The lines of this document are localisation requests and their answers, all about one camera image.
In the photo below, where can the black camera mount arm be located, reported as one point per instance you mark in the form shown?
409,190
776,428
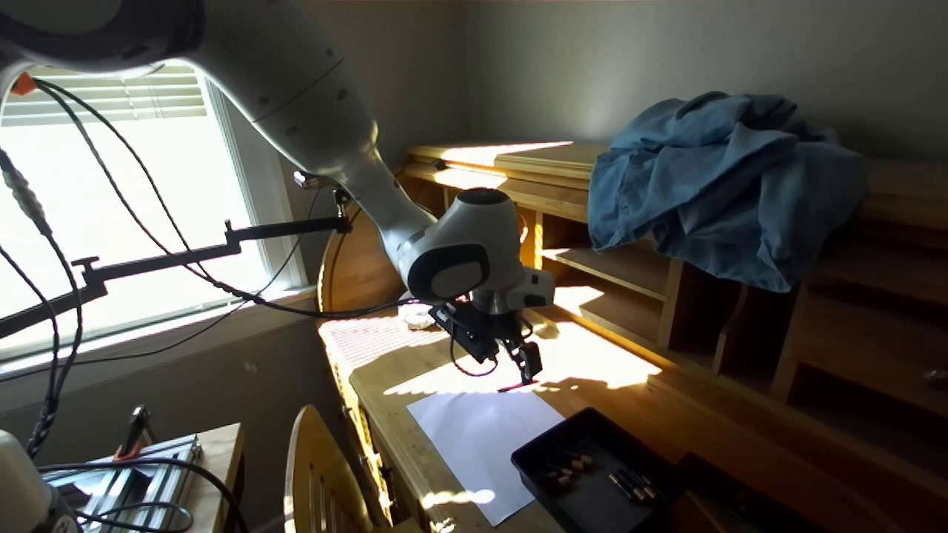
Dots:
97,276

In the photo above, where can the wooden desk hutch shelf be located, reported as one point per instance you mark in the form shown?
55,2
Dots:
850,360

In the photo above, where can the blue cloth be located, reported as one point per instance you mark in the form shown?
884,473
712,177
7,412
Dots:
733,185

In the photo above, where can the black plastic tray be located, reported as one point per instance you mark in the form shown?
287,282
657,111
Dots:
595,477

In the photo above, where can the white paper sheet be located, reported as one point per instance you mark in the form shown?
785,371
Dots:
475,437

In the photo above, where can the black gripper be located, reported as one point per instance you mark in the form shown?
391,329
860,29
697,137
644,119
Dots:
480,335

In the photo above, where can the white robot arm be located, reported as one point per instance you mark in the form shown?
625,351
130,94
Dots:
269,61

